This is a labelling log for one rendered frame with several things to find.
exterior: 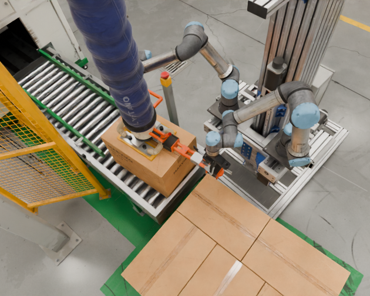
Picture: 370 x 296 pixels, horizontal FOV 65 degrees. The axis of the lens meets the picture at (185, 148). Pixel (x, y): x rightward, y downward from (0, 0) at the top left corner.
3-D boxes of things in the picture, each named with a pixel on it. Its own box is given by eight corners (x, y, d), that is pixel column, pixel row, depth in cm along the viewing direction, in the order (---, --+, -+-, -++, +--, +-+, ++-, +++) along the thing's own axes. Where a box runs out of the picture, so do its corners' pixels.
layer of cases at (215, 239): (134, 281, 238) (120, 274, 204) (208, 191, 272) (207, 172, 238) (259, 407, 191) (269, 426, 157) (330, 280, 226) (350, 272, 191)
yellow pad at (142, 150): (117, 138, 214) (114, 135, 210) (125, 129, 217) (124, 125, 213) (151, 161, 201) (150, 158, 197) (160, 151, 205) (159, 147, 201)
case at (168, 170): (115, 161, 251) (100, 136, 217) (145, 130, 265) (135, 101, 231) (169, 199, 229) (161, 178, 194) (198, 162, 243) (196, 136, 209)
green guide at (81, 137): (1, 84, 313) (-4, 78, 305) (9, 78, 316) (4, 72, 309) (97, 164, 250) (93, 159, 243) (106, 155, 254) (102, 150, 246)
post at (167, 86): (174, 143, 320) (159, 78, 235) (178, 138, 323) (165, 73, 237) (178, 146, 318) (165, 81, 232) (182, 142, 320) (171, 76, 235)
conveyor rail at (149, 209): (7, 95, 324) (-4, 83, 308) (11, 93, 326) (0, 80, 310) (157, 222, 234) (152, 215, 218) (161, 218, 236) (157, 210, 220)
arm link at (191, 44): (202, 60, 167) (137, 83, 191) (204, 47, 172) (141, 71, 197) (193, 45, 159) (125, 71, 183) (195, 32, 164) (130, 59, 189)
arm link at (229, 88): (219, 105, 198) (219, 91, 186) (221, 90, 205) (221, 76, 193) (237, 106, 196) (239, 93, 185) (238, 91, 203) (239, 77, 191)
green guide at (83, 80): (41, 56, 331) (37, 49, 323) (49, 50, 335) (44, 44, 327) (140, 123, 269) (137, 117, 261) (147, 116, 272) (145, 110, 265)
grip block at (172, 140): (162, 147, 195) (160, 143, 190) (171, 137, 198) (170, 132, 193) (171, 153, 192) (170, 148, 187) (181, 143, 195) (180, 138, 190)
